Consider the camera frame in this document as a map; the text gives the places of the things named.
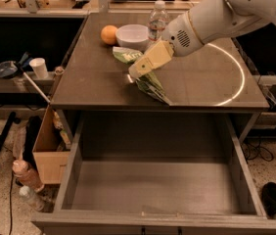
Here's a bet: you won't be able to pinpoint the white paper cup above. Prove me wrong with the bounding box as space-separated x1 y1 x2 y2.
29 58 48 79

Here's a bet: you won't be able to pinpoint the open grey top drawer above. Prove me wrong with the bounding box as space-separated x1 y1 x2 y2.
32 112 276 235

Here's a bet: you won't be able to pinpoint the white handled brush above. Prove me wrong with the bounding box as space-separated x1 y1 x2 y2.
16 52 50 104

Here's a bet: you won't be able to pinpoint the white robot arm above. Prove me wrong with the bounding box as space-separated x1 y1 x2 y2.
128 0 276 78

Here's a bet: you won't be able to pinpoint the grey metal cabinet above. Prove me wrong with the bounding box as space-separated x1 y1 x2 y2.
50 12 271 144

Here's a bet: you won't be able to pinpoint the clear plastic water bottle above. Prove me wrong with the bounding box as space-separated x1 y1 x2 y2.
148 0 169 41

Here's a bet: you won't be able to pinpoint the cardboard box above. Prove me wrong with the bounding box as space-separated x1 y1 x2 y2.
32 107 69 184

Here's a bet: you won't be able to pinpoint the dark round plate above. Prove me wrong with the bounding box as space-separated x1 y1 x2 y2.
0 61 18 78

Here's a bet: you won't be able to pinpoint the white ceramic bowl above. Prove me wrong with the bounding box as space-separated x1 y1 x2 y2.
115 24 149 52

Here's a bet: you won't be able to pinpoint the black floor cables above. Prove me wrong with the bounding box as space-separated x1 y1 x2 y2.
241 137 275 164

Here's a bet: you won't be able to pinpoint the pink liquid bottle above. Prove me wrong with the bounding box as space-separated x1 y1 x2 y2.
12 160 44 193

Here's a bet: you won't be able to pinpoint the orange fruit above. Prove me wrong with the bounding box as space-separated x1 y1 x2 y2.
101 25 117 45

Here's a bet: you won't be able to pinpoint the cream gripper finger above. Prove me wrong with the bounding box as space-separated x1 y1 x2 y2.
128 40 174 78

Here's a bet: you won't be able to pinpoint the white plastic bottle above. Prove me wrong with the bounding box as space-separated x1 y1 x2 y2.
19 186 45 212

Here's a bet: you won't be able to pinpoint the green jalapeno chip bag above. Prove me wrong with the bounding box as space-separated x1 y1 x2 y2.
113 46 171 105

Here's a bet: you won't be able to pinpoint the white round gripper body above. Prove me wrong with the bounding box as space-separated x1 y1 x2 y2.
161 12 204 57

